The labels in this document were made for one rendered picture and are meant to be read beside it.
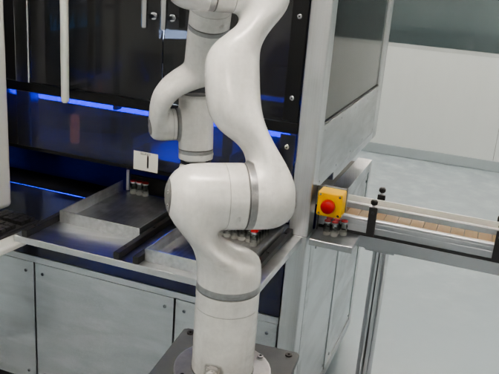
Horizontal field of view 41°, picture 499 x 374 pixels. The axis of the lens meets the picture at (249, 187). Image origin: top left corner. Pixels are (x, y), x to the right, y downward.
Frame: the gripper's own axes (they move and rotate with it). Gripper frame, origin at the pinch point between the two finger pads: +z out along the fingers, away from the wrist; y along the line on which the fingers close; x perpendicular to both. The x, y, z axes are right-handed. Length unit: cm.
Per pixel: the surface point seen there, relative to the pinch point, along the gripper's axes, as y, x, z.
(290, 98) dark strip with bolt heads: -33.4, 10.7, -27.6
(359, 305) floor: -173, -2, 98
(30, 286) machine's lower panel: -27, -83, 48
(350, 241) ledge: -40, 29, 13
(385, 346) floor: -141, 21, 99
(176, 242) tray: -9.7, -11.4, 11.3
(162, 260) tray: 4.6, -6.6, 10.5
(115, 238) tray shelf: -2.6, -26.6, 10.8
